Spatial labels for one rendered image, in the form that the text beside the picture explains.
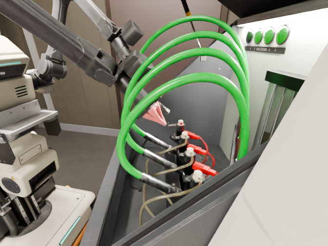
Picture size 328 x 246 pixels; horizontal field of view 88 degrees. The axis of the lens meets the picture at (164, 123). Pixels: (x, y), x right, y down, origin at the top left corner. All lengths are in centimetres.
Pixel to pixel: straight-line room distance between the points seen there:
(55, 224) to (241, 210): 135
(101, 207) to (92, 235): 7
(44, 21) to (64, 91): 254
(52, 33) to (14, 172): 75
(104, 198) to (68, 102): 259
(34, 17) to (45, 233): 124
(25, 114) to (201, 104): 85
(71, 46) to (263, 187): 48
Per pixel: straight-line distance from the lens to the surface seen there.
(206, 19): 56
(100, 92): 265
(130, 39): 69
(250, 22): 74
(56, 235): 143
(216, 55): 35
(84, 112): 295
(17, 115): 101
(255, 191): 21
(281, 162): 19
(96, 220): 53
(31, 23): 52
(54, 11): 110
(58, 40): 51
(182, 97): 85
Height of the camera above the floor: 136
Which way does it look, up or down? 26 degrees down
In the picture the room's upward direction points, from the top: straight up
